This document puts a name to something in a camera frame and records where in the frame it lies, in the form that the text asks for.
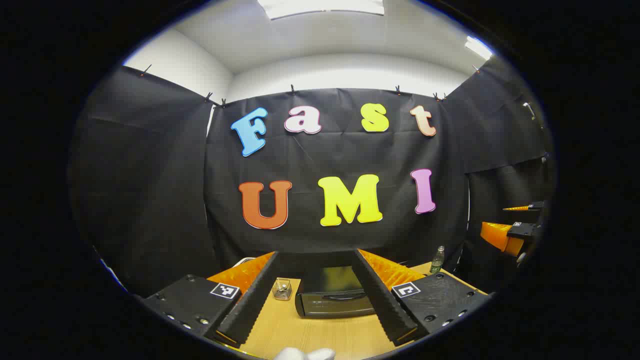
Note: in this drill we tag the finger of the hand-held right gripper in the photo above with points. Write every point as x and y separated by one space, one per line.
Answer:
535 205
525 231

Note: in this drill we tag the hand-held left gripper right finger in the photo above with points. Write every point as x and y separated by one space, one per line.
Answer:
382 300

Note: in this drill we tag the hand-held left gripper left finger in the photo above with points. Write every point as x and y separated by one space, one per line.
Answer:
250 305

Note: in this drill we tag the black electric oven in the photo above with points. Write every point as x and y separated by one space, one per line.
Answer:
332 305

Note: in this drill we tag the small clear glass cup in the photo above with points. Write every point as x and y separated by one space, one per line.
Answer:
282 290

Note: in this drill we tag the clear green-label water bottle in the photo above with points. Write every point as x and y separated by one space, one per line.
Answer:
437 261

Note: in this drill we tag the black backdrop cloth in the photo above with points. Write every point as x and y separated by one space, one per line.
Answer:
325 155

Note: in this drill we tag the small ceiling light panel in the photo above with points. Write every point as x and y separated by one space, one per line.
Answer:
477 47

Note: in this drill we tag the large ceiling light panel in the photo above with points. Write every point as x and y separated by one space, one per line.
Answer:
320 6

